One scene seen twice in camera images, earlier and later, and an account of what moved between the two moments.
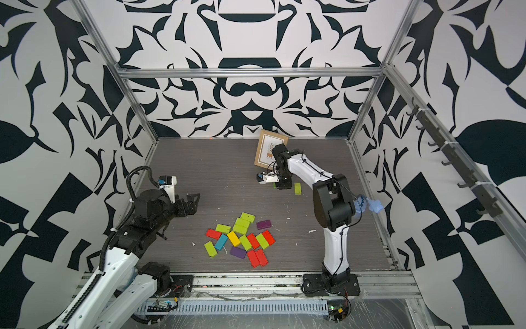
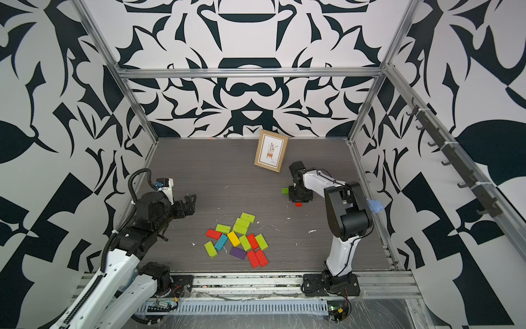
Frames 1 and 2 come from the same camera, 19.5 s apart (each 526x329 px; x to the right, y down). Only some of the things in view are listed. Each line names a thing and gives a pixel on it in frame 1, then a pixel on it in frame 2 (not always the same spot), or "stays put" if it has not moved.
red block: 253,240 stays put
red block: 253,258 stays put
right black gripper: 287,184 to 308,197
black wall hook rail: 490,205 stays put
